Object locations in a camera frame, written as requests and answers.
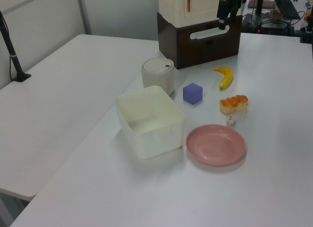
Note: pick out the black clamped pole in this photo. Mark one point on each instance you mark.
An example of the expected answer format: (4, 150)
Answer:
(12, 55)

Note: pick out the black laptop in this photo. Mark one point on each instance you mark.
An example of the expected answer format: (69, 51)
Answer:
(286, 6)

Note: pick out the purple cube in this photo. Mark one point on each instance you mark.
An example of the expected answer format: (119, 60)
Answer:
(192, 93)

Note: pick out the orange glazed bread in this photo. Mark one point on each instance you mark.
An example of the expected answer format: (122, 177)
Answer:
(233, 104)

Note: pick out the black clamp mount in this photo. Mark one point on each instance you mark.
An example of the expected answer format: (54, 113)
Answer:
(306, 31)

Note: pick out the pink plate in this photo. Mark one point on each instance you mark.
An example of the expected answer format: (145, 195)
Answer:
(215, 145)

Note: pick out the yellow banana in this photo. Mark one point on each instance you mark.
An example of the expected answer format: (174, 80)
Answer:
(227, 77)

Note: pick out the crumpled white paper ball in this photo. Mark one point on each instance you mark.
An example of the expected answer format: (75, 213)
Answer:
(231, 121)

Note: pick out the orange tape strip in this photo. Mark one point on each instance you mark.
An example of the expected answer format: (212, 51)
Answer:
(188, 2)

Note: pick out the black device with red light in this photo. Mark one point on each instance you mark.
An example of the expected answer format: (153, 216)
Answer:
(274, 27)

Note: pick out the beige trash can lid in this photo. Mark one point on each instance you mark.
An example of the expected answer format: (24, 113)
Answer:
(158, 65)

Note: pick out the dark brown drawer box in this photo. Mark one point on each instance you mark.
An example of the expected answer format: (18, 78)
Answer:
(195, 51)

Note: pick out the small cardboard box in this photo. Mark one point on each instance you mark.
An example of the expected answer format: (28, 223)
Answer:
(275, 15)

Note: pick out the white plastic storage bin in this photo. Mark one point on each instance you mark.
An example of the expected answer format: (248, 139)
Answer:
(149, 121)

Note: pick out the beige round trash can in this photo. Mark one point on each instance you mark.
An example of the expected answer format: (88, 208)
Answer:
(159, 81)

